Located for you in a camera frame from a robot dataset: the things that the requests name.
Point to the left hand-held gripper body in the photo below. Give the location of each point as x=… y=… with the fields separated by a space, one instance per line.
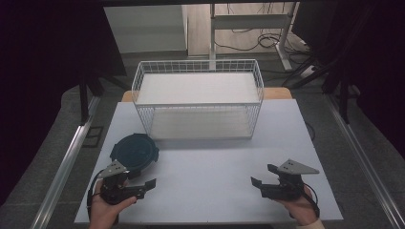
x=115 y=191

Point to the white cabinet panel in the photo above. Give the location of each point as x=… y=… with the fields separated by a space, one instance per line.
x=144 y=28

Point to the black tripod stand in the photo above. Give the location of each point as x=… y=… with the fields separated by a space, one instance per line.
x=342 y=95

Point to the aluminium rail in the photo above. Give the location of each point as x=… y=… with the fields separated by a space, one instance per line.
x=366 y=165
x=63 y=168

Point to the dark curtain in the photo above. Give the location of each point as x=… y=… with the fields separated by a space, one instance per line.
x=375 y=63
x=41 y=79

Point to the person's right hand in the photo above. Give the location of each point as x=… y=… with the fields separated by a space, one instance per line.
x=301 y=210

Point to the white power strip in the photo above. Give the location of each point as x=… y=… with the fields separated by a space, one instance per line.
x=307 y=71

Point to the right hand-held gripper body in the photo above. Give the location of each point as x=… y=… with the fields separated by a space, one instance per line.
x=288 y=187

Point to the wooden table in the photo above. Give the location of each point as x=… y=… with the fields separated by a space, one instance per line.
x=277 y=93

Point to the white desk frame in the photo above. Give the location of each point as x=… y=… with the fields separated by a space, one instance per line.
x=251 y=21

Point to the dark floor grate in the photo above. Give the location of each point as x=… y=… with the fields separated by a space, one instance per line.
x=93 y=136

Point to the person's left hand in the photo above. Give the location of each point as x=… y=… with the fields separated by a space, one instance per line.
x=103 y=213

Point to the black metal stand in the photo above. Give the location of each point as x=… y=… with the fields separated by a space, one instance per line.
x=84 y=98

